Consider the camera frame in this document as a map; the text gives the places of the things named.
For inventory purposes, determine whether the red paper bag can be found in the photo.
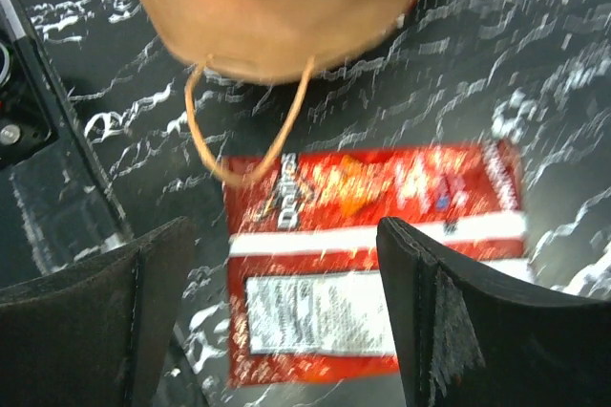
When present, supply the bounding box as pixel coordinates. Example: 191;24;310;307
140;0;417;186

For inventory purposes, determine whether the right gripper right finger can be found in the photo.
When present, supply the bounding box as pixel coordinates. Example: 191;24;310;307
376;217;610;406

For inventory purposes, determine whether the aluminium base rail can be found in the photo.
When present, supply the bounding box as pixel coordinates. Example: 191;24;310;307
1;0;133;287

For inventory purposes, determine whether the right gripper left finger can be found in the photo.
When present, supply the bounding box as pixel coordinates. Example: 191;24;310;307
1;218;195;406

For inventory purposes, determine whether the red Doritos bag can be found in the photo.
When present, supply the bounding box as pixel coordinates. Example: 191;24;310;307
223;139;526;387

